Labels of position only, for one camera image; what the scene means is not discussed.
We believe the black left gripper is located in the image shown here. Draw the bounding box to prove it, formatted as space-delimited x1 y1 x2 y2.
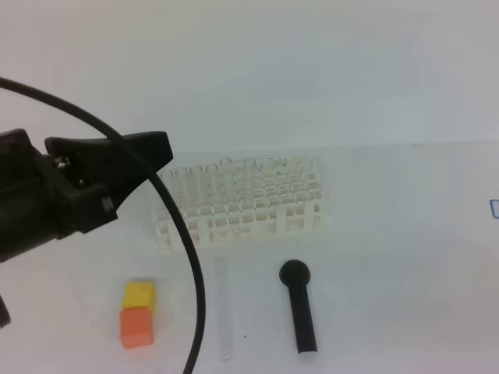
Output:
0 129 174 264

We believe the clear glass test tube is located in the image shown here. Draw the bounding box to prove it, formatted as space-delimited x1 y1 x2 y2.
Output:
214 258 233 362

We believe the clear test tube in rack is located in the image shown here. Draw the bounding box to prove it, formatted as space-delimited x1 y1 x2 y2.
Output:
206 164 220 205
243 157 257 200
159 169 173 192
220 157 237 203
174 168 188 208
190 165 203 206

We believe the white plastic test tube rack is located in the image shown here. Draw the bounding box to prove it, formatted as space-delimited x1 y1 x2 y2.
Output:
171 156 324 248

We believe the yellow cube block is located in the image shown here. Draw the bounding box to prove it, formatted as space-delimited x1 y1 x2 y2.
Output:
122 280 157 315

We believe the orange cube block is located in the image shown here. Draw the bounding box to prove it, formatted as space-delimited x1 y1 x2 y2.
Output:
119 306 154 349

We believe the black plastic scoop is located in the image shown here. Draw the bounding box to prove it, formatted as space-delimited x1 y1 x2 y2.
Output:
279 259 317 354

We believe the blue marking at table edge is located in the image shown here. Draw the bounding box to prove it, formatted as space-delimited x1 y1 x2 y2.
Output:
490 199 499 219

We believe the black left camera cable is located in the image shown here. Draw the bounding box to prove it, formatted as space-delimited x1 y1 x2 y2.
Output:
0 76 207 374

